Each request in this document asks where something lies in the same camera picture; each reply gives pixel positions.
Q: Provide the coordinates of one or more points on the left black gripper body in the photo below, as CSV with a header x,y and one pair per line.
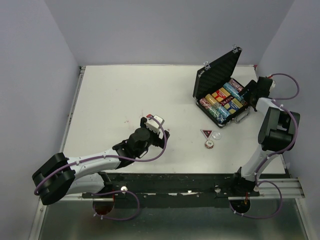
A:
x,y
154,140

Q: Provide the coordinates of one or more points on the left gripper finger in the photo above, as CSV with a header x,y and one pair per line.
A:
x,y
165,137
143,122

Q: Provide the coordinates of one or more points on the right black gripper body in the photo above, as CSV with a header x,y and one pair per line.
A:
x,y
251,86

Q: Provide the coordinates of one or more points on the light blue chip stack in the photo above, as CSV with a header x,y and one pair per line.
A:
x,y
224,112
229,88
238,97

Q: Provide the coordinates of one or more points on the red white chip stack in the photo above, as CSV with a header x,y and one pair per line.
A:
x,y
209,144

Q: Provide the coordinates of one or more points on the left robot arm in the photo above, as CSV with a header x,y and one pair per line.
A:
x,y
61,175

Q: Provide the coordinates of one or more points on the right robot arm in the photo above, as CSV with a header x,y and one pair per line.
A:
x,y
277,134

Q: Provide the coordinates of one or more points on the red card deck box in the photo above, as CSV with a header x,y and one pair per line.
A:
x,y
221,94

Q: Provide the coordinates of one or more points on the black poker case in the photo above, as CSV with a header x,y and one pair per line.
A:
x,y
212,77

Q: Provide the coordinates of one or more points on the red triangular dealer card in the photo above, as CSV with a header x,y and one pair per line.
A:
x,y
207,133

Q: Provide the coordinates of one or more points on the green blue chip row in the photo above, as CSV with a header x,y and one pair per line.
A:
x,y
215,113

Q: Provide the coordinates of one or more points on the gold chip row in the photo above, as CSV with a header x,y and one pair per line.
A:
x,y
211,100

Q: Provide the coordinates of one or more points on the red white chip row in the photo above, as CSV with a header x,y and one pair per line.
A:
x,y
205,104

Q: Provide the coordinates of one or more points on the clear round dealer button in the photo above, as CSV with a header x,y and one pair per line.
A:
x,y
216,135

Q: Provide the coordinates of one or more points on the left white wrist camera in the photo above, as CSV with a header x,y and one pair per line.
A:
x,y
154,122

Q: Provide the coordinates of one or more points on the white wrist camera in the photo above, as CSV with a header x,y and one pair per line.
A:
x,y
273,84
154,122

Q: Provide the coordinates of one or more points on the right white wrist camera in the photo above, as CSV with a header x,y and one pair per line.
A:
x,y
273,84

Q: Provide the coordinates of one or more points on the aluminium table edge rail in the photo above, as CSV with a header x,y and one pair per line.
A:
x,y
82,70

